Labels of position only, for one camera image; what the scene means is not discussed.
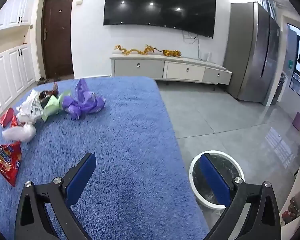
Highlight white round trash bin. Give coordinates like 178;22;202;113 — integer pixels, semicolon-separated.
189;150;245;210

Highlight purple box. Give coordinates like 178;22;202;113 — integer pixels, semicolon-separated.
292;112;300;130

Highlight white printed plastic bag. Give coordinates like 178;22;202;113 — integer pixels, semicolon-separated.
16;89;44;124

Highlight white television cabinet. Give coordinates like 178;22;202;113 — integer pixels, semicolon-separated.
110;54;233;85

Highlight brown entrance door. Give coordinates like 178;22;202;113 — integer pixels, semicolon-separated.
41;0;76;80

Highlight grey refrigerator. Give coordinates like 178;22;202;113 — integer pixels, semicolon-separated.
224;2;280;104

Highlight blue fluffy blanket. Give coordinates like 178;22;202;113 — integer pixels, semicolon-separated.
0;76;210;240

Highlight purple plastic bag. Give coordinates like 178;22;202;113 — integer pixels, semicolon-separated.
62;79;106;120

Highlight television cable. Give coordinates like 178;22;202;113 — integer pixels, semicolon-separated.
182;31;208;61

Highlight green cloth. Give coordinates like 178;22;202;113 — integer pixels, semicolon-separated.
41;90;72;123

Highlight tiger plush toy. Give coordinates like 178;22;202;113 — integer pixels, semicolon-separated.
160;49;182;57

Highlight red snack packet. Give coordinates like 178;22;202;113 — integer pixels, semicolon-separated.
0;141;22;187

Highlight black wall television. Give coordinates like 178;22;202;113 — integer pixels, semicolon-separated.
103;0;217;39

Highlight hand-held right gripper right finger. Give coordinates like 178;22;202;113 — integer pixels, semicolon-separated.
199;152;282;240

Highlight dark snack wrapper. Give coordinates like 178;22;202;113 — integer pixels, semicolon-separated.
39;82;59;105

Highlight white base cabinets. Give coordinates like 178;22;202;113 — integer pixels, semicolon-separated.
0;44;37;120

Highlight small red packet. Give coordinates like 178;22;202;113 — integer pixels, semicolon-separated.
0;107;15;128

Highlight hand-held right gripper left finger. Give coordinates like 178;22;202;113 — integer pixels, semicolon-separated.
14;152;97;240

